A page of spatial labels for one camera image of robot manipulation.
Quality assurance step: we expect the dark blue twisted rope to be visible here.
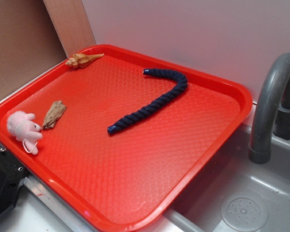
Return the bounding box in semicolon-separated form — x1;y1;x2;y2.
107;68;189;136

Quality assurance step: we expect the tan spiral seashell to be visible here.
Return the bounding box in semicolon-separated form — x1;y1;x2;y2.
65;53;104;69

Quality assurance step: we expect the red plastic tray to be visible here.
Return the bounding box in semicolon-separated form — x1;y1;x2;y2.
0;45;252;232

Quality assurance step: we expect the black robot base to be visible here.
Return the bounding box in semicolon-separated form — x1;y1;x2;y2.
0;150;27;218

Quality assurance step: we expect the grey plastic sink basin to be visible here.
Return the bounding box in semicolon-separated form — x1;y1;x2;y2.
165;125;290;232

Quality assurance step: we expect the brown wood chip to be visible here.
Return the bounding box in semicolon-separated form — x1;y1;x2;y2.
42;101;67;130

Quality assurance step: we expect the brown cardboard panel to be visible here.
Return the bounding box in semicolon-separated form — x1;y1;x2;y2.
0;0;95;101

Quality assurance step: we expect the pink plush toy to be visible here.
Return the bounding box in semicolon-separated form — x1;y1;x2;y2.
7;111;43;155

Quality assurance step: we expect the grey toy faucet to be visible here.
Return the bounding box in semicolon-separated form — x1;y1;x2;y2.
248;53;290;164

